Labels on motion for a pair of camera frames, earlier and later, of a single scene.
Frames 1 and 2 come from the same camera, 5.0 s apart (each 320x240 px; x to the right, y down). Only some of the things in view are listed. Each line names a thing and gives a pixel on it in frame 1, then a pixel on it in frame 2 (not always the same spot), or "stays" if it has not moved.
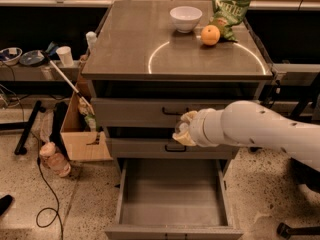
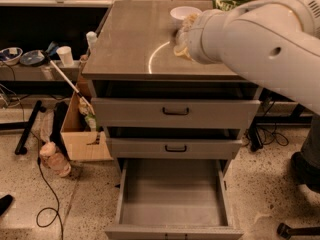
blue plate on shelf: [32, 57] stays
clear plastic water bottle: [183, 127] → [181, 40]
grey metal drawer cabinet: [151, 62] stays
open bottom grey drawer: [174, 199] stays
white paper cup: [66, 55] stays
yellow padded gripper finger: [184, 138] → [183, 53]
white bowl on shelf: [11, 56] stays
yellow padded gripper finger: [189, 115] → [187, 25]
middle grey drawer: [165, 148] stays
